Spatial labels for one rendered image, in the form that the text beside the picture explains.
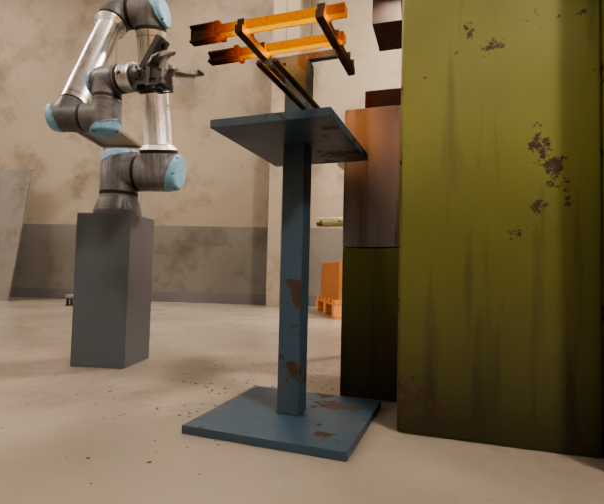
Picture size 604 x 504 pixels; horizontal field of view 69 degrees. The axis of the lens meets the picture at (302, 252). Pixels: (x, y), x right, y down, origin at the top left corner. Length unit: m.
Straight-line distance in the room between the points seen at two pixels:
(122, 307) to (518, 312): 1.38
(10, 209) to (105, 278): 4.21
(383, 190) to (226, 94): 4.41
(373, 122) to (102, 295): 1.20
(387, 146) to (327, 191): 3.76
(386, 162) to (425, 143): 0.29
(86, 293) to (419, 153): 1.35
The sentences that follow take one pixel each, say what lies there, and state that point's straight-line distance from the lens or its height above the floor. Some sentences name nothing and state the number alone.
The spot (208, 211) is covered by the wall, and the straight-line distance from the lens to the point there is 5.37.
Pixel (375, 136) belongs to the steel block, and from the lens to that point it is 1.46.
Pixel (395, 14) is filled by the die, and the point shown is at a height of 1.29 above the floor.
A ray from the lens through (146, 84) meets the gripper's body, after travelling 1.50.
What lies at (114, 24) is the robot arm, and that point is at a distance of 1.98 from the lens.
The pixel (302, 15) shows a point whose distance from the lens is 1.20.
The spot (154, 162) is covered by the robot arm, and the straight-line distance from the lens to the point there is 1.88.
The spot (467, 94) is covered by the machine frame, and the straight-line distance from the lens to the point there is 1.20.
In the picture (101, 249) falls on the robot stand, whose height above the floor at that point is 0.46.
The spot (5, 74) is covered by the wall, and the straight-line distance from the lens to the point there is 7.05.
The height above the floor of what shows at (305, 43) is 1.00.
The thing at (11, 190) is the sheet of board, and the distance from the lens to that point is 6.11.
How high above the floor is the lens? 0.39
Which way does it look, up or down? 3 degrees up
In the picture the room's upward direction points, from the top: 1 degrees clockwise
